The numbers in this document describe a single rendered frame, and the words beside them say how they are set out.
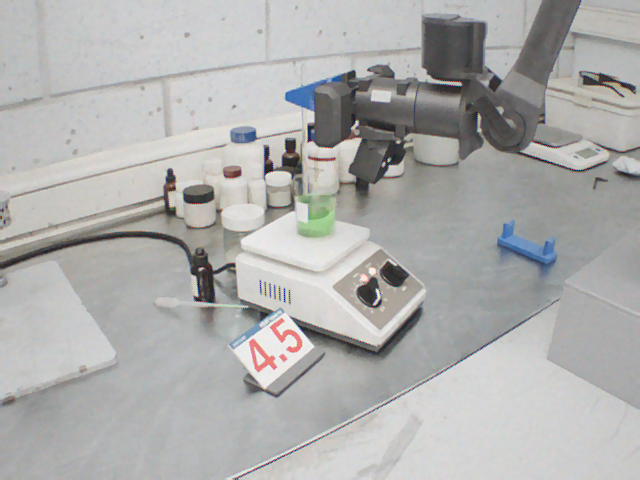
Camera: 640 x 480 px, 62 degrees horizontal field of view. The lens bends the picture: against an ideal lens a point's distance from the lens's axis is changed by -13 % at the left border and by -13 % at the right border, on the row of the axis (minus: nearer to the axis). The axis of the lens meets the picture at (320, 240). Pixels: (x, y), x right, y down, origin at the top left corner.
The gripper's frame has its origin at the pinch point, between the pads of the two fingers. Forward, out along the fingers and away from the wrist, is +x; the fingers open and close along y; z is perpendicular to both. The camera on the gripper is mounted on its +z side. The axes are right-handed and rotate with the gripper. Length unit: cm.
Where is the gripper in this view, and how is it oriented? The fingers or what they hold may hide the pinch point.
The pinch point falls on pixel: (314, 97)
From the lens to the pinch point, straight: 67.7
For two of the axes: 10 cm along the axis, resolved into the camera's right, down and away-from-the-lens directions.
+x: -9.2, -1.6, 3.7
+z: 0.1, 9.1, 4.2
